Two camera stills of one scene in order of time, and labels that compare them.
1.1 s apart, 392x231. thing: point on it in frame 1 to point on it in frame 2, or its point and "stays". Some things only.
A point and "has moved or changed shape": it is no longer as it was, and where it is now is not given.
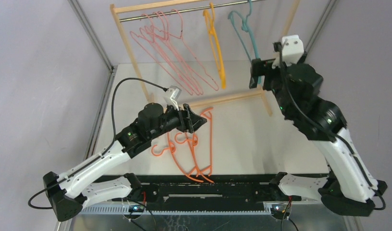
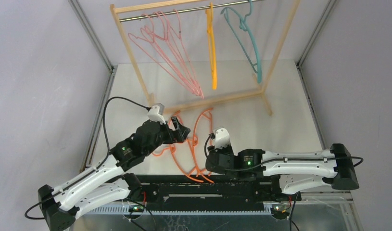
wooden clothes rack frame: x=263 y=91 stays
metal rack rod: x=188 y=10 stays
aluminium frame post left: x=100 y=113 stays
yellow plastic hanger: x=214 y=43 has moved or changed shape
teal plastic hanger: x=246 y=28 has moved or changed shape
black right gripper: x=258 y=73 to x=211 y=163
